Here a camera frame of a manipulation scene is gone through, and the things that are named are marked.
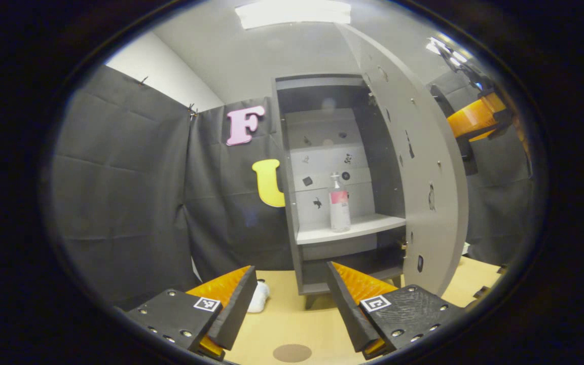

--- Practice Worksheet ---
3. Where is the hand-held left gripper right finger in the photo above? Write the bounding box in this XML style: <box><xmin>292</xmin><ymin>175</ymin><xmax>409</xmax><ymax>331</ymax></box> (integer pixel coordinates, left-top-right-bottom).
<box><xmin>326</xmin><ymin>261</ymin><xmax>467</xmax><ymax>360</ymax></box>

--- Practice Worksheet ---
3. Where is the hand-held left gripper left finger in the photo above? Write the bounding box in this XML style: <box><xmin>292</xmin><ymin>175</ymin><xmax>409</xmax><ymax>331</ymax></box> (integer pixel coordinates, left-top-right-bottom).
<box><xmin>124</xmin><ymin>265</ymin><xmax>259</xmax><ymax>361</ymax></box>

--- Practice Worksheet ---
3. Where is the round brown coaster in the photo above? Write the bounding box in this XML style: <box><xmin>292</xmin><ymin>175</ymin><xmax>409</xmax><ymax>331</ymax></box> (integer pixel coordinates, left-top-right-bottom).
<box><xmin>273</xmin><ymin>344</ymin><xmax>313</xmax><ymax>363</ymax></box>

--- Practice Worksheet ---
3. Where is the grey cabinet door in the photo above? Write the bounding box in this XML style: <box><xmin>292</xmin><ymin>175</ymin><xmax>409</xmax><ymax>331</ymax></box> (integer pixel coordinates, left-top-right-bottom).
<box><xmin>335</xmin><ymin>23</ymin><xmax>470</xmax><ymax>298</ymax></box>

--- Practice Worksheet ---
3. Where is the white pump bottle red label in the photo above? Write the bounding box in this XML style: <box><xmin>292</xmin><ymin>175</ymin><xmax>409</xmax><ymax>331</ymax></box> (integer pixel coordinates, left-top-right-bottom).
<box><xmin>328</xmin><ymin>172</ymin><xmax>352</xmax><ymax>234</ymax></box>

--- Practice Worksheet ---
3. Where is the crumpled white paper ball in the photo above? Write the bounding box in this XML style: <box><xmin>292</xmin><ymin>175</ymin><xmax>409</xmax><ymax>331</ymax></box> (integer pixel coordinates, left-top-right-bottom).
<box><xmin>247</xmin><ymin>280</ymin><xmax>271</xmax><ymax>314</ymax></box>

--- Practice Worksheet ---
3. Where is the small ceiling light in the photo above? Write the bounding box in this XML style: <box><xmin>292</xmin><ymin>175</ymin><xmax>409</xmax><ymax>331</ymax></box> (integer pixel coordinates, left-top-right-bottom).
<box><xmin>426</xmin><ymin>35</ymin><xmax>470</xmax><ymax>67</ymax></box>

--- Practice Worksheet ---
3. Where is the black backdrop cloth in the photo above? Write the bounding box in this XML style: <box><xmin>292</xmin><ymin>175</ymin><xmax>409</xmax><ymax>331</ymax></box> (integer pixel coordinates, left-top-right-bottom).
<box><xmin>50</xmin><ymin>64</ymin><xmax>538</xmax><ymax>310</ymax></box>

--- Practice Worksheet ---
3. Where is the large ceiling light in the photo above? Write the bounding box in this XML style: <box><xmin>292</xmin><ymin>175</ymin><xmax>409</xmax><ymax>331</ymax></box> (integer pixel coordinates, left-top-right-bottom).
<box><xmin>234</xmin><ymin>0</ymin><xmax>352</xmax><ymax>30</ymax></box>

